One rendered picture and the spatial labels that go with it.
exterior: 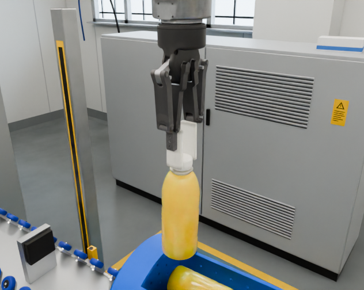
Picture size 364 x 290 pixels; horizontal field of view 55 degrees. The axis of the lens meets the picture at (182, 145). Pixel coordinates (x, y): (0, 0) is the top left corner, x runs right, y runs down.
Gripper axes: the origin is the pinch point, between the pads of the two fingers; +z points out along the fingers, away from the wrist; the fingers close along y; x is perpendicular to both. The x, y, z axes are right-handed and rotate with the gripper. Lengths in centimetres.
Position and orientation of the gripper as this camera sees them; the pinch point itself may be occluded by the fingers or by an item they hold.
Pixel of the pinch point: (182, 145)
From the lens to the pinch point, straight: 60.8
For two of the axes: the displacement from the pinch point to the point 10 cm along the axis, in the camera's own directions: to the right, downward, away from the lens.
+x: 8.4, 2.1, -5.0
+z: 0.0, 9.2, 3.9
